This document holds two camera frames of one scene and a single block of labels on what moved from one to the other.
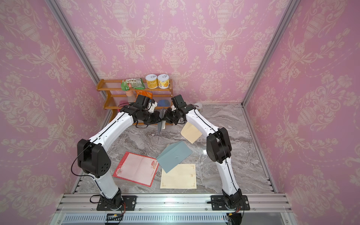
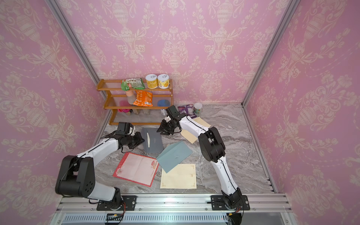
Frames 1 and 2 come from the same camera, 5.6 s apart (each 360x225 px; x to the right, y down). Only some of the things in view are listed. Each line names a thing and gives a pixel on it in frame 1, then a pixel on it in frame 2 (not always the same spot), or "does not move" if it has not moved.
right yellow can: (163, 80) does not move
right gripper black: (168, 117) -> (163, 128)
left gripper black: (156, 119) -> (139, 140)
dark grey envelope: (161, 124) -> (153, 143)
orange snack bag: (143, 93) does not move
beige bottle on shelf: (131, 94) does not move
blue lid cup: (163, 103) does not move
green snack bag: (127, 84) does not move
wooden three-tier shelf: (116, 92) does not move
